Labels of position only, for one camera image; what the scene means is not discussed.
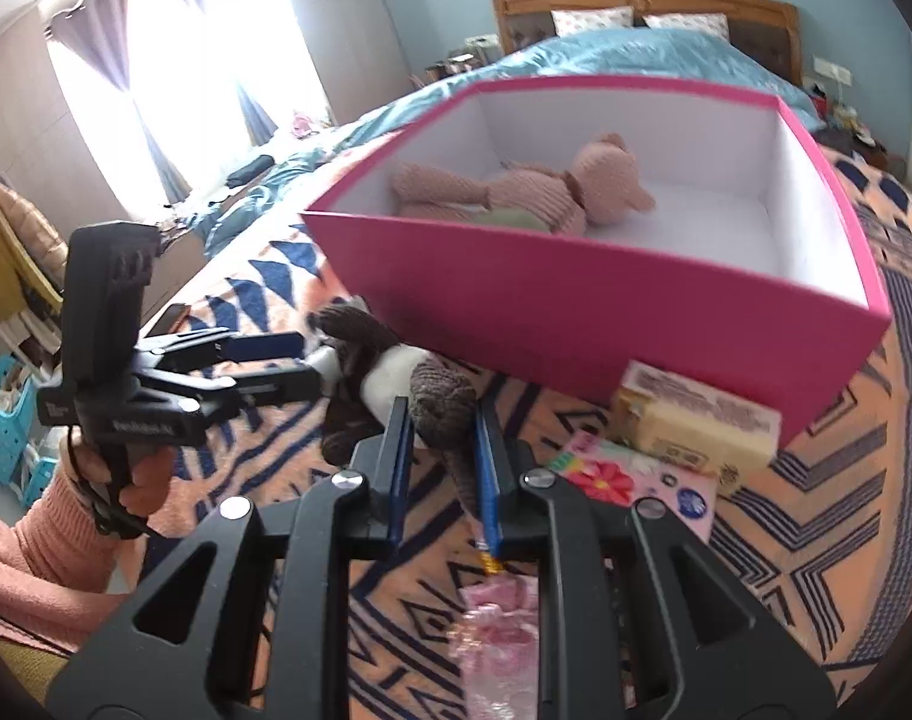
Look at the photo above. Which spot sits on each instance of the pink cardboard box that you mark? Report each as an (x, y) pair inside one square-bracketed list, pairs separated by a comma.
[(576, 300)]

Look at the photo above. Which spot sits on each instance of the brown and white plush toy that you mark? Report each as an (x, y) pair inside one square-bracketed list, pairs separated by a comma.
[(433, 390)]

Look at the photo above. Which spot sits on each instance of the cluttered dark nightstand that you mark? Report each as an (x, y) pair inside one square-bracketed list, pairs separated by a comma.
[(857, 135)]

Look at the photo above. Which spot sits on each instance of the wooden headboard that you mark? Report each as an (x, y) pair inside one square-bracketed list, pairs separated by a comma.
[(756, 22)]

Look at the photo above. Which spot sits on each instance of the person's left hand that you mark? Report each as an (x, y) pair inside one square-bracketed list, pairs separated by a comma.
[(150, 481)]

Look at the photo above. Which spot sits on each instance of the pink flower card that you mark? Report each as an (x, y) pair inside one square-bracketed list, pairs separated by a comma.
[(613, 480)]

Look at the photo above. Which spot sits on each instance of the large blue plastic basket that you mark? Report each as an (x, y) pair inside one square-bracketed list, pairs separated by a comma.
[(2, 427)]

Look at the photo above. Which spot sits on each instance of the pink teddy bear plush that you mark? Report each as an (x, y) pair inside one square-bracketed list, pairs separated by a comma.
[(546, 187)]

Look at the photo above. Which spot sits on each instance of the orange and blue patterned blanket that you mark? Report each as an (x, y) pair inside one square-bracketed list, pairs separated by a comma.
[(801, 525)]

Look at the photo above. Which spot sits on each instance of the purple curtain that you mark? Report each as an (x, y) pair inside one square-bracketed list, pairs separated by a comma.
[(96, 52), (253, 116)]

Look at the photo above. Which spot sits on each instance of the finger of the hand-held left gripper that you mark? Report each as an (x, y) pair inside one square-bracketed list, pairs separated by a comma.
[(276, 381), (268, 346)]

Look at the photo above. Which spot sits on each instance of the white patterned pillow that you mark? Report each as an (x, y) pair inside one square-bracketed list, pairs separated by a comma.
[(591, 21), (685, 25)]

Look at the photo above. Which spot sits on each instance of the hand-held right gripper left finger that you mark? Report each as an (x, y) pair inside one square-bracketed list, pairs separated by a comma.
[(400, 469)]

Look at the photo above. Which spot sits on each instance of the yellow quilted cloth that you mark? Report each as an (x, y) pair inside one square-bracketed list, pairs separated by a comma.
[(6, 240)]

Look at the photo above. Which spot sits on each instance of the person's left forearm pink sleeve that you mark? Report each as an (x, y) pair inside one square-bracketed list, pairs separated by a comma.
[(36, 562)]

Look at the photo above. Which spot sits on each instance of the bedside table clutter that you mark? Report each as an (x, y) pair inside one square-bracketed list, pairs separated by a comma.
[(463, 60)]

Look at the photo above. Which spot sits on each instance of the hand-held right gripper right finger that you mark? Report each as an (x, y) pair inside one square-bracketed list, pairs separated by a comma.
[(490, 480)]

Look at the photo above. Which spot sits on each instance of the yellow packet box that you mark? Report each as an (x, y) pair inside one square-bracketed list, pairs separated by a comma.
[(688, 427)]

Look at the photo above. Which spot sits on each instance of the black pouch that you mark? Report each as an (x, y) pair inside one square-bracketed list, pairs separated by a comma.
[(250, 171)]

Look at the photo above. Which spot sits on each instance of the pink plastic bag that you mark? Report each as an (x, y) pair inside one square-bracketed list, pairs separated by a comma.
[(501, 637)]

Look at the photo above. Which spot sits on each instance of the small blue plastic basket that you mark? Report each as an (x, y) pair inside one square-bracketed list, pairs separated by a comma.
[(40, 484)]

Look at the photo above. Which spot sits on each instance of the blue duvet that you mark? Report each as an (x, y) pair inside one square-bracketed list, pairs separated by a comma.
[(613, 56)]

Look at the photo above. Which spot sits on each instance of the white wall socket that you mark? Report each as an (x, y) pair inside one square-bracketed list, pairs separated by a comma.
[(831, 70)]

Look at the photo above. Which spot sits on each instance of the dark smartphone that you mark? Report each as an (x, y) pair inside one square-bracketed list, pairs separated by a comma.
[(167, 317)]

